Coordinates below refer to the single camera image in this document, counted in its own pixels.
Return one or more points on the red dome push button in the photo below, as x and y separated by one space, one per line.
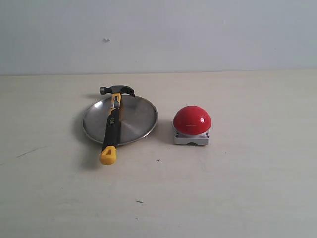
192 126

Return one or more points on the round steel plate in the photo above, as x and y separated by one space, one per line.
138 119

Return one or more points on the black yellow claw hammer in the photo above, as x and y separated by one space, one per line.
111 136

